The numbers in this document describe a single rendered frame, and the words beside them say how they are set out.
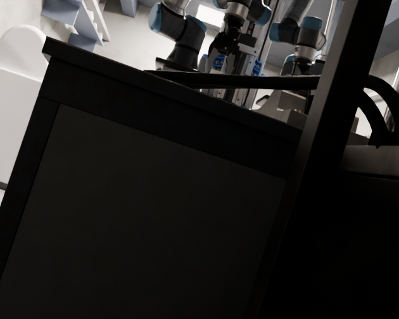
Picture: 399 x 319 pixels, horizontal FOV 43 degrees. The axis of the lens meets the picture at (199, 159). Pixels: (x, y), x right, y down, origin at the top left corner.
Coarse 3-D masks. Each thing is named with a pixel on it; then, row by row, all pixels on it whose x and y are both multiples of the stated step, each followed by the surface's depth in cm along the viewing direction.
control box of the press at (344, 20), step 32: (352, 0) 87; (384, 0) 85; (352, 32) 84; (352, 64) 84; (320, 96) 86; (352, 96) 85; (320, 128) 84; (320, 160) 84; (288, 192) 86; (320, 192) 84; (288, 224) 83; (288, 256) 83; (256, 288) 86; (288, 288) 83
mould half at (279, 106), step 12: (276, 96) 149; (288, 96) 146; (300, 96) 147; (264, 108) 157; (276, 108) 145; (288, 108) 146; (300, 108) 147; (288, 120) 133; (300, 120) 134; (348, 144) 137; (360, 144) 137
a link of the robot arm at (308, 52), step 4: (296, 48) 184; (300, 48) 182; (304, 48) 181; (308, 48) 181; (312, 48) 182; (296, 52) 183; (300, 52) 182; (304, 52) 181; (308, 52) 181; (312, 52) 182; (296, 56) 184; (300, 56) 182; (304, 56) 182; (308, 56) 182; (312, 56) 182; (312, 60) 185
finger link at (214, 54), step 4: (212, 52) 164; (216, 52) 164; (212, 56) 164; (216, 56) 164; (208, 60) 164; (212, 60) 164; (208, 64) 164; (212, 64) 164; (208, 68) 164; (208, 72) 165
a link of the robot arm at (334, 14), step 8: (336, 0) 211; (344, 0) 209; (336, 8) 211; (336, 16) 211; (328, 24) 215; (336, 24) 212; (328, 32) 214; (328, 40) 214; (328, 48) 215; (320, 56) 217; (312, 64) 220; (320, 64) 216; (312, 72) 218; (320, 72) 217
